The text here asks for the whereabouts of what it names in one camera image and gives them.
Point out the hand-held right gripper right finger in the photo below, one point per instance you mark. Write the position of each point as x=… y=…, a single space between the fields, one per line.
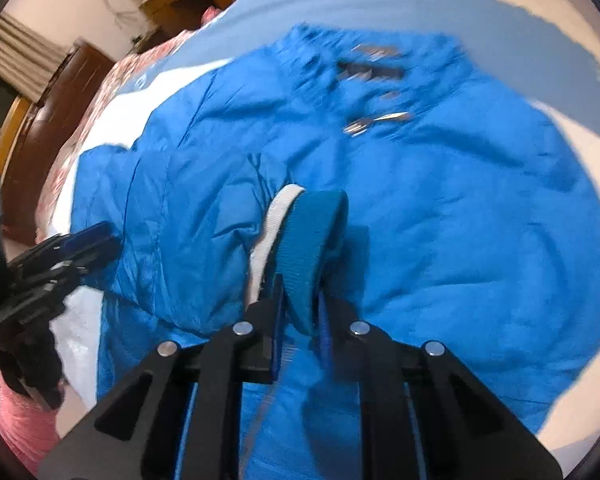
x=330 y=332

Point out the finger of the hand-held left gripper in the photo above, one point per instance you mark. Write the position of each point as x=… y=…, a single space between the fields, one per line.
x=87 y=237
x=65 y=271

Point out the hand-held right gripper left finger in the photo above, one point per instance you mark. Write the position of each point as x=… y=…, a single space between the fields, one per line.
x=274 y=310

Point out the blue puffer jacket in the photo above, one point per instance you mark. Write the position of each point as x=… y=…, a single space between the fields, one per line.
x=430 y=210

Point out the person's left forearm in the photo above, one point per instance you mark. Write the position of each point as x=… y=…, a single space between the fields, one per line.
x=20 y=430

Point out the person's left hand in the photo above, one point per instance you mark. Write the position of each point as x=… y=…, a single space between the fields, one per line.
x=27 y=370

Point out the dark brown wooden cabinet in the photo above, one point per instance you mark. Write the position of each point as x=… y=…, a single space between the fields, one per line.
x=55 y=125

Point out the red floral quilt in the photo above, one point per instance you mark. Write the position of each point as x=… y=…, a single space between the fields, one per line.
x=125 y=67

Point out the pale striped curtain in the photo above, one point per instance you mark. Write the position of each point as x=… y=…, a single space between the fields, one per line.
x=25 y=55

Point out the blue and white bed sheet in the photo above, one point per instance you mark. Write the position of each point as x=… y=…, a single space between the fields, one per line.
x=430 y=10

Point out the wooden window frame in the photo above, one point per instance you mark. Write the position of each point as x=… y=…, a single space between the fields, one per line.
x=14 y=125

